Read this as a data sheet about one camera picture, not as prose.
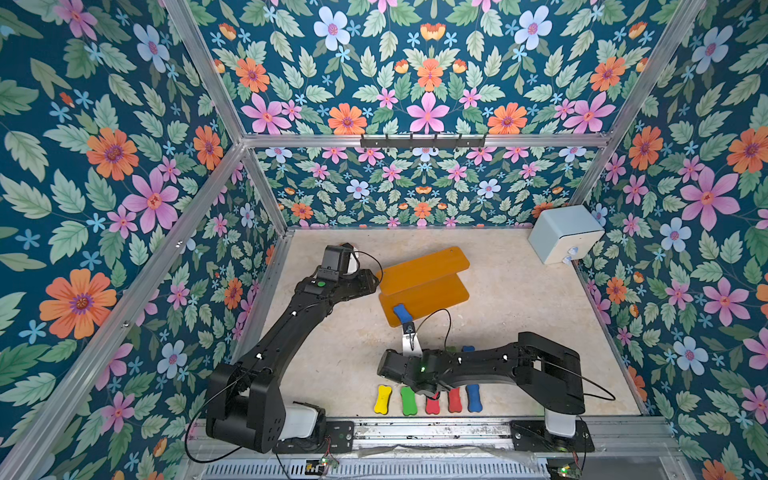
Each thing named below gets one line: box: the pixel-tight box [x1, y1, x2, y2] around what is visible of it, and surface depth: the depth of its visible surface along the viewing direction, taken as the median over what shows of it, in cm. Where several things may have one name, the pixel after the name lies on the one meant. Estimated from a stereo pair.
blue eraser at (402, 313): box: [393, 303, 413, 324], surface depth 95 cm
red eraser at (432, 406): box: [425, 398, 441, 415], surface depth 80 cm
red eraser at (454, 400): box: [448, 387, 463, 413], surface depth 80 cm
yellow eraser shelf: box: [374, 385, 392, 414], surface depth 80 cm
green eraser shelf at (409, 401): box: [401, 386, 418, 416], surface depth 82 cm
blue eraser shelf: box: [465, 384, 483, 413], surface depth 80 cm
